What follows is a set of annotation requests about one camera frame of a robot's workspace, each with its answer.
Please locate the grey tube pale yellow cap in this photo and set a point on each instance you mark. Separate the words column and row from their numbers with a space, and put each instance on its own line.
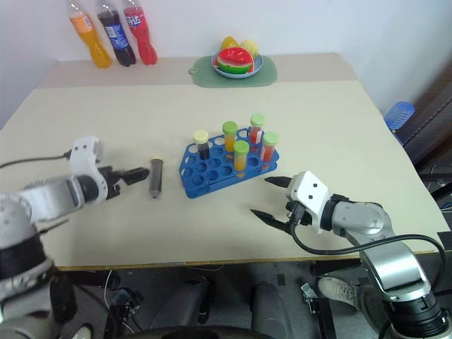
column 156, row 176

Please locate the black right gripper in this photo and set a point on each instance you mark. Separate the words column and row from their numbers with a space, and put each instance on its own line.
column 296, row 213

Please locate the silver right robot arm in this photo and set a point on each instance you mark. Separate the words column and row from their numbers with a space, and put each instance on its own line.
column 374, row 215

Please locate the black textured equipment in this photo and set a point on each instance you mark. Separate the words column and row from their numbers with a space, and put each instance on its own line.
column 431, row 120

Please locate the yellow toy fruit smooth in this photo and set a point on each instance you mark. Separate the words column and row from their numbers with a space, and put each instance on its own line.
column 229, row 43

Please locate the red tube green cap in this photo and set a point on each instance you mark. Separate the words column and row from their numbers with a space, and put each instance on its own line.
column 269, row 150
column 256, row 129

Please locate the yellow toy fruit bumpy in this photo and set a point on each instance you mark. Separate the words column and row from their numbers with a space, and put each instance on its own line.
column 251, row 48

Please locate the blue test tube rack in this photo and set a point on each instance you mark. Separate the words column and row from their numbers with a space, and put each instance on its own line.
column 215, row 173

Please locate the orange tube green cap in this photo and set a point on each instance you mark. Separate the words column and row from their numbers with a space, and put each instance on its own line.
column 241, row 157
column 229, row 136

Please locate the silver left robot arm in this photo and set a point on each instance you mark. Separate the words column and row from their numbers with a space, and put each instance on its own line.
column 53, row 197

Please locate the light blue plate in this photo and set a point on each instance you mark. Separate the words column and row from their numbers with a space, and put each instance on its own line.
column 257, row 67

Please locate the white sneaker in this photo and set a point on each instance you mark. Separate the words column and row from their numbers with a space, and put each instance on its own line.
column 337, row 291

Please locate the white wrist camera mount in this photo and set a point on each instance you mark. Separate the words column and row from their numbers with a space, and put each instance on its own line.
column 310, row 192
column 84, row 155

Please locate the dark tube pale yellow cap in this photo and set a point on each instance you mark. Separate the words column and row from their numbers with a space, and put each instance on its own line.
column 203, row 148

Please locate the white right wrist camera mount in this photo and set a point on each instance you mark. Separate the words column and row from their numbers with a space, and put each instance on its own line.
column 310, row 192

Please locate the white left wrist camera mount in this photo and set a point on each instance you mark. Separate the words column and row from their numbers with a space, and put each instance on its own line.
column 84, row 155

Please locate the green cutting mat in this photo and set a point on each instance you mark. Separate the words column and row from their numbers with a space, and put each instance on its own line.
column 268, row 76

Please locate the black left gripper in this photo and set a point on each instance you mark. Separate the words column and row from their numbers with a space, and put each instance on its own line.
column 112, row 182

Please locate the toy watermelon slice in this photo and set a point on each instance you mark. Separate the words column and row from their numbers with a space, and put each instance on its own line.
column 234, row 60

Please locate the orange soda bottle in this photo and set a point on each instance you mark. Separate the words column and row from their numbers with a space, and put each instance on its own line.
column 93, row 42

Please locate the dark cola bottle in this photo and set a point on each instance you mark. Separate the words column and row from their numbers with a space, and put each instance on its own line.
column 116, row 39

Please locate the red soda bottle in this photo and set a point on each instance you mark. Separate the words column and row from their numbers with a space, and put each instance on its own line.
column 141, row 35

